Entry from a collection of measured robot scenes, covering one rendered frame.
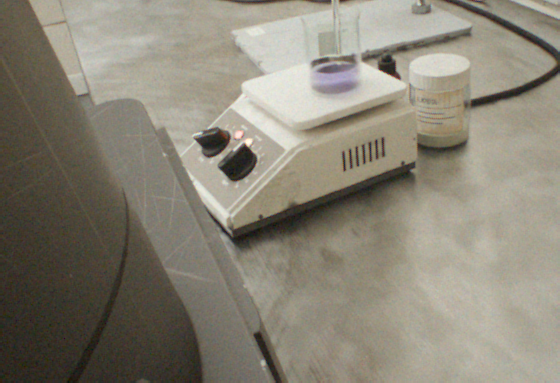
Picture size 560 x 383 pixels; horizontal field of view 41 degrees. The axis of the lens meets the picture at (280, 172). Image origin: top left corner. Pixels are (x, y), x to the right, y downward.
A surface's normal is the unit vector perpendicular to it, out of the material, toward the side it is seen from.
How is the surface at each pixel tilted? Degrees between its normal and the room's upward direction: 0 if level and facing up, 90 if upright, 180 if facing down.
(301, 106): 0
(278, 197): 90
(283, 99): 0
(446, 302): 0
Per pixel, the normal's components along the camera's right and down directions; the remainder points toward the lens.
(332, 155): 0.47, 0.38
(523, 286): -0.11, -0.87
